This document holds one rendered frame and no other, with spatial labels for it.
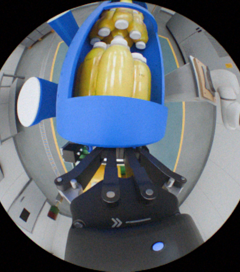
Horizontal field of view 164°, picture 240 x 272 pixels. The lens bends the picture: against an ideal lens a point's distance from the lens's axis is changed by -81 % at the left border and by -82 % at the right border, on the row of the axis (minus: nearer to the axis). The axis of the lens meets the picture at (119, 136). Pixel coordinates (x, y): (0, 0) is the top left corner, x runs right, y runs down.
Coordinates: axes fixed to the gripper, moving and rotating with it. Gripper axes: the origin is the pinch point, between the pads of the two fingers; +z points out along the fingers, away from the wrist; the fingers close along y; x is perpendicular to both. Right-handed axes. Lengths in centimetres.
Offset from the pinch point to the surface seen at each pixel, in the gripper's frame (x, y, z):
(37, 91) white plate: 17.3, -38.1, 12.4
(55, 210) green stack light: -47, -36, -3
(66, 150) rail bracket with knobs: -11.3, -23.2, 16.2
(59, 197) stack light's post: -47, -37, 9
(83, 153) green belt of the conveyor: -17.2, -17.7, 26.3
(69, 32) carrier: 116, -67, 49
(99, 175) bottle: -19.4, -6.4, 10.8
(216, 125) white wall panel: 18, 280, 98
